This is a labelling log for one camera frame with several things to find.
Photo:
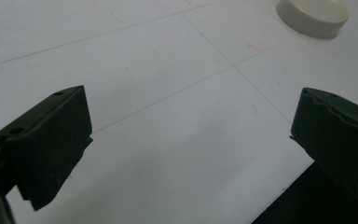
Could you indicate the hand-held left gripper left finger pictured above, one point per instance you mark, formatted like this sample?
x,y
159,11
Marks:
x,y
43,146

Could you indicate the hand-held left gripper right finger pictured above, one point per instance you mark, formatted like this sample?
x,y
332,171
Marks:
x,y
335,137

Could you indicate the cream jar lid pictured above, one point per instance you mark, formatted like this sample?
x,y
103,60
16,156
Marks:
x,y
312,17

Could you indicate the white table sheet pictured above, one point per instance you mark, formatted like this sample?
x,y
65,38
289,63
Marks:
x,y
174,102

